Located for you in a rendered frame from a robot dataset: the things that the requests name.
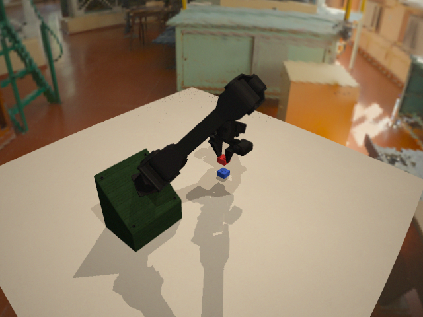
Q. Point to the blue toy brick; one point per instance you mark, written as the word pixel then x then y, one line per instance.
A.
pixel 223 173

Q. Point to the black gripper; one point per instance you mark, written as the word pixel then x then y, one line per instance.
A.
pixel 226 133

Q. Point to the red block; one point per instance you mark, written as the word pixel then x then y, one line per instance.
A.
pixel 221 159

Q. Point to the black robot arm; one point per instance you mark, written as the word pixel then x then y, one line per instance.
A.
pixel 243 95

